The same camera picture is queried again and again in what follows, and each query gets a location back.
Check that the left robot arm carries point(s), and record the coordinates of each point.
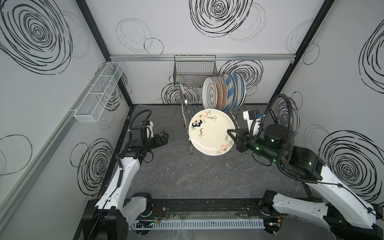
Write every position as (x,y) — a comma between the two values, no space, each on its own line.
(110,218)

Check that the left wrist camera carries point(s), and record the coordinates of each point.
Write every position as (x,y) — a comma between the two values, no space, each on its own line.
(149,129)

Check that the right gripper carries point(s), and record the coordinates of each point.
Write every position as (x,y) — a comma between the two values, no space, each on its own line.
(240,142)

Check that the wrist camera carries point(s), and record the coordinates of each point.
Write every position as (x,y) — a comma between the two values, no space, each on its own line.
(149,129)
(253,116)

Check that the orange sunburst plate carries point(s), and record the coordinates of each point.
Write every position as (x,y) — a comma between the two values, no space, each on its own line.
(219,104)
(223,92)

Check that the white slotted cable duct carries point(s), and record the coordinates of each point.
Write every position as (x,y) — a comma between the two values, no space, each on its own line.
(213,224)

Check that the white plate red characters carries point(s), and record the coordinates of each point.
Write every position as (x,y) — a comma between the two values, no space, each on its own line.
(236,88)

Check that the white wire wall shelf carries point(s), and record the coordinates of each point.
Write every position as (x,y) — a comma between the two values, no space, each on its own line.
(96,100)

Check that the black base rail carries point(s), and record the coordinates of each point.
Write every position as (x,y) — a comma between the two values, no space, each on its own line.
(210,206)

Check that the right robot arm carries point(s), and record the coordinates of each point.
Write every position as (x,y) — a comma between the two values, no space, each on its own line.
(341,211)

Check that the stainless steel dish rack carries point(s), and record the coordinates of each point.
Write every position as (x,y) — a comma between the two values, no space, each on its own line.
(189,109)

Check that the black wire basket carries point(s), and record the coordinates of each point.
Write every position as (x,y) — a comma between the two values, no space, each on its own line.
(192,70)

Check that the white plate green clover outline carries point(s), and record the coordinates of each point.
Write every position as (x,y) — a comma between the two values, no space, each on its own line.
(209,93)

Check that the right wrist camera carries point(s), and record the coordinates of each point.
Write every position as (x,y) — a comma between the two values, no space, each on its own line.
(253,116)

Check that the blue white striped plate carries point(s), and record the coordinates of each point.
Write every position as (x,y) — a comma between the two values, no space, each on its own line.
(240,89)

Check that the green red rimmed white plate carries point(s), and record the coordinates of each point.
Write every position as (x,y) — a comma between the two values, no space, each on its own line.
(244,90)

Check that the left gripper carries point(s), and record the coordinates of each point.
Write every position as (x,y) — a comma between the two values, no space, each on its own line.
(160,139)

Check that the cream floral plate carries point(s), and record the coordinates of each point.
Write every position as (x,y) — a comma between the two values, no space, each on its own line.
(208,132)

